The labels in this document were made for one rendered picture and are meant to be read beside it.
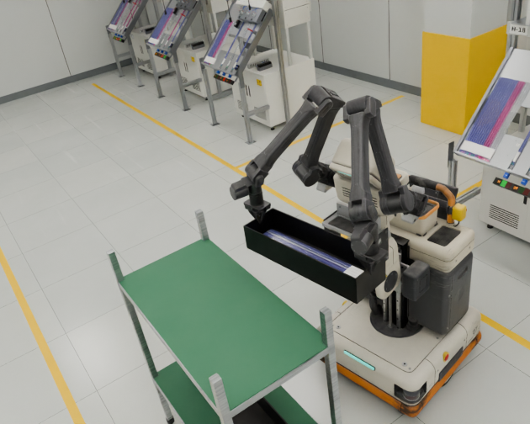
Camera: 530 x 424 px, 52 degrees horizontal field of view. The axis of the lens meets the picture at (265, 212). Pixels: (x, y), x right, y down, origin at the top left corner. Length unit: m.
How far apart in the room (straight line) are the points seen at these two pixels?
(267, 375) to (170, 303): 0.56
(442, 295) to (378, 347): 0.42
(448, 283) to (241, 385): 1.19
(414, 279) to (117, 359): 1.86
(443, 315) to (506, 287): 0.96
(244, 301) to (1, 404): 1.87
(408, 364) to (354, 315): 0.42
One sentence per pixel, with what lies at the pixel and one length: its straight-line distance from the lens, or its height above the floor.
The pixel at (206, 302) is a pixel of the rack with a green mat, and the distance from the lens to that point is 2.14.
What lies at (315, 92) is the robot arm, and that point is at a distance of 2.03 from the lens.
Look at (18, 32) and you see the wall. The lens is 8.83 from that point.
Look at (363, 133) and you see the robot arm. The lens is 1.87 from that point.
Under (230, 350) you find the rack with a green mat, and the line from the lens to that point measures 1.93.
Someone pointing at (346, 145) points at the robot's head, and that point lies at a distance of 2.17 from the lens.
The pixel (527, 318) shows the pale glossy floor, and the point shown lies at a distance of 3.46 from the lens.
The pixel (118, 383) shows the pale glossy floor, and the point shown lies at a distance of 3.32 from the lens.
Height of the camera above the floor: 2.32
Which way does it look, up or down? 32 degrees down
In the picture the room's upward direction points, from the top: 9 degrees counter-clockwise
